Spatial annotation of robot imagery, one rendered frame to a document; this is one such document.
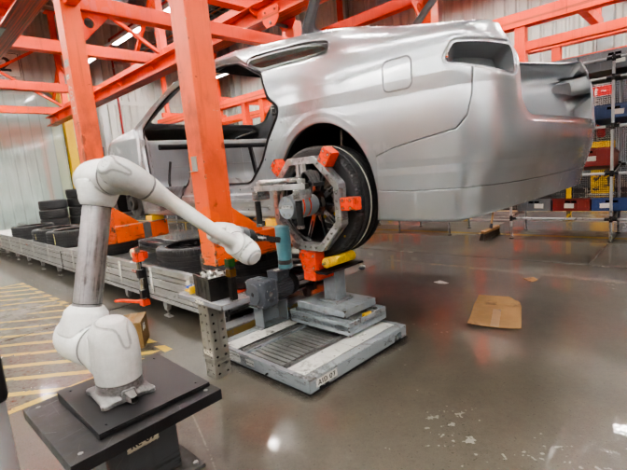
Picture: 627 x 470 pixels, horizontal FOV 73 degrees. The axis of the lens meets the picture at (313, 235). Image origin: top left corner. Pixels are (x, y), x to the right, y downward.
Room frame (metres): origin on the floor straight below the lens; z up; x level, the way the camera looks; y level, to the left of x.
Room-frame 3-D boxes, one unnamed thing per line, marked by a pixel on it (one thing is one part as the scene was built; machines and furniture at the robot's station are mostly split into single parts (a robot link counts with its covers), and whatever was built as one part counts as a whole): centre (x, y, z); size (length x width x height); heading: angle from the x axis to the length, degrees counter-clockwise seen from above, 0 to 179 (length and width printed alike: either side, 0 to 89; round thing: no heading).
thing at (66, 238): (6.14, 3.49, 0.39); 0.66 x 0.66 x 0.24
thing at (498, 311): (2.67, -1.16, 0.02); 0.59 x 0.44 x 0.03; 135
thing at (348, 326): (2.59, -0.11, 0.13); 0.50 x 0.36 x 0.10; 45
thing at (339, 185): (2.47, 0.02, 0.85); 0.54 x 0.07 x 0.54; 45
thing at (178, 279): (3.52, 1.46, 0.28); 2.47 x 0.09 x 0.22; 45
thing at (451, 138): (4.17, 0.23, 1.85); 4.95 x 1.87 x 2.33; 45
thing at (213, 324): (2.16, 0.58, 0.21); 0.10 x 0.10 x 0.42; 45
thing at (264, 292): (2.66, 0.26, 0.26); 0.42 x 0.18 x 0.35; 135
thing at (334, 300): (2.59, -0.10, 0.32); 0.40 x 0.30 x 0.28; 45
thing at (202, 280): (2.12, 0.53, 0.51); 0.20 x 0.14 x 0.13; 36
